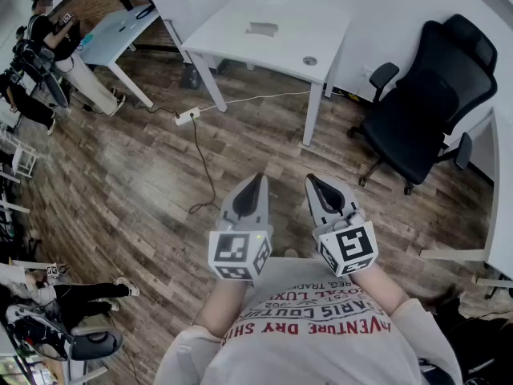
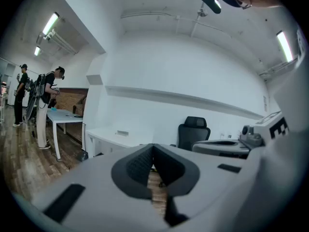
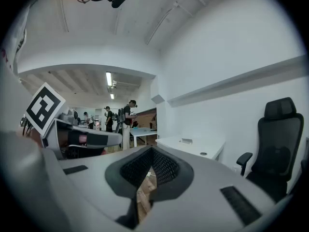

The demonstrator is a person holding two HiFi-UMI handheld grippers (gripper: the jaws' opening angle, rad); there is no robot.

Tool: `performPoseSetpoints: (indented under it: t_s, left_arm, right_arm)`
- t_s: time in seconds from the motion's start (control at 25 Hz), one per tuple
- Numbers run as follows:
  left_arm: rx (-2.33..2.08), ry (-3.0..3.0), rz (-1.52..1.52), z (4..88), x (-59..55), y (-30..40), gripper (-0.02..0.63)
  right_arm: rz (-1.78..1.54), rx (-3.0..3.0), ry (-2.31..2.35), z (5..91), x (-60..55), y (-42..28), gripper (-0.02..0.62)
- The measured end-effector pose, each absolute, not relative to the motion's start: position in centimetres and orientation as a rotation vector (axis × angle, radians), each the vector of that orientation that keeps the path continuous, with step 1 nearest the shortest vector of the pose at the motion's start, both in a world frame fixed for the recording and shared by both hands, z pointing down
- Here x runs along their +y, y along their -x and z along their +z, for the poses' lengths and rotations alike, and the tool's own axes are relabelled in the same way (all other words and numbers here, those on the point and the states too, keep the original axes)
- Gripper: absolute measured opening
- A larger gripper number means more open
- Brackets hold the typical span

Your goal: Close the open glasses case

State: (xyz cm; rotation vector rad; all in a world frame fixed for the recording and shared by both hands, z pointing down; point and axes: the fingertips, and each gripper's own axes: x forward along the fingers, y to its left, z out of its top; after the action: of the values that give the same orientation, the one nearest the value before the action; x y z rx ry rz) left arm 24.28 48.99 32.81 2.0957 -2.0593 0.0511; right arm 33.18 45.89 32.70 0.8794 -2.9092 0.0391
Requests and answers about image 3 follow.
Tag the person's left forearm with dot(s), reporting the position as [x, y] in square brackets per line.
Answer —
[35, 136]

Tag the white wall ledge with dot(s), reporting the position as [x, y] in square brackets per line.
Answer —
[229, 82]

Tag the black office chair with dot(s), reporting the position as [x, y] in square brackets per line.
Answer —
[280, 134]

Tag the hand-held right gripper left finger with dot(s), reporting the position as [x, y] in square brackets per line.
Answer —
[91, 185]

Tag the white side desk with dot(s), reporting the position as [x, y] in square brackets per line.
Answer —
[142, 133]

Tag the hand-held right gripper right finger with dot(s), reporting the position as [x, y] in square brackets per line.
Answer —
[205, 190]

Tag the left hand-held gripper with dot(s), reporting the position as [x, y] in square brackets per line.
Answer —
[44, 105]

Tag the person's white printed shirt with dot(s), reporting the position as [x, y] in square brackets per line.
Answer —
[17, 93]

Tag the white ceiling conduit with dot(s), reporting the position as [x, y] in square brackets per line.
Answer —
[169, 13]

